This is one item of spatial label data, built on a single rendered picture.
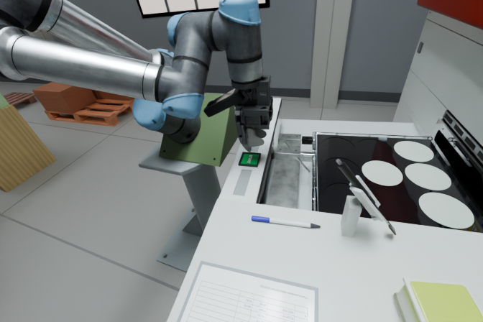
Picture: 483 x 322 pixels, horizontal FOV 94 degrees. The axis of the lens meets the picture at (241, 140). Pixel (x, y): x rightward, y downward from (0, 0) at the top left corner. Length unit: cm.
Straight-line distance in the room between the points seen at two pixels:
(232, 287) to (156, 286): 120
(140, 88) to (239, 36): 21
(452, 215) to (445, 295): 31
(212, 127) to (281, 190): 38
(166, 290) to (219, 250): 113
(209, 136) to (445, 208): 72
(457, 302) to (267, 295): 25
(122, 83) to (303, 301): 48
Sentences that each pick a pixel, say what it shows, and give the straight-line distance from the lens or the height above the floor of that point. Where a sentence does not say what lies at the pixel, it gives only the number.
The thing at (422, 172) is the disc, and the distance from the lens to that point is 79.
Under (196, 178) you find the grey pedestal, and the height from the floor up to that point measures 69.
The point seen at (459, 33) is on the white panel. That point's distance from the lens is 99.
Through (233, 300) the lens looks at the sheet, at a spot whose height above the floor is 97.
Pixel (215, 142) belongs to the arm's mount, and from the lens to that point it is 87.
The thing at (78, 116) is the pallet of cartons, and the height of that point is 11.
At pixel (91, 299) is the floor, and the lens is 180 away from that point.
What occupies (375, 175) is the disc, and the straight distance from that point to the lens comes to 74.
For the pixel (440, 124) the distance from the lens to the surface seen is 97.
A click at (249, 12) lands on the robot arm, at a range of 46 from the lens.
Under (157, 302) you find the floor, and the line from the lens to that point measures 159.
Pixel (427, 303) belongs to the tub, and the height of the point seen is 103.
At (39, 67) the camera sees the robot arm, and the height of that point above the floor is 130.
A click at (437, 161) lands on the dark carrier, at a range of 85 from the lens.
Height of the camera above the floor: 139
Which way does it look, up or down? 36 degrees down
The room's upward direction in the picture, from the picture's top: 8 degrees counter-clockwise
